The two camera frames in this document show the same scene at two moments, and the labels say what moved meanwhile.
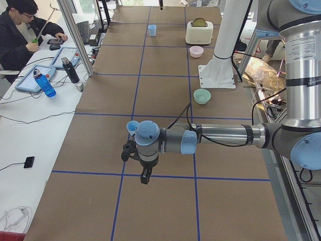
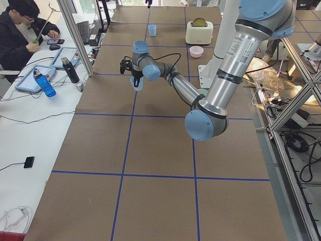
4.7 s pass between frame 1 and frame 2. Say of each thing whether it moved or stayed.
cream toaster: stayed
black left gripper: moved
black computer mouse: stayed
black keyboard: stayed
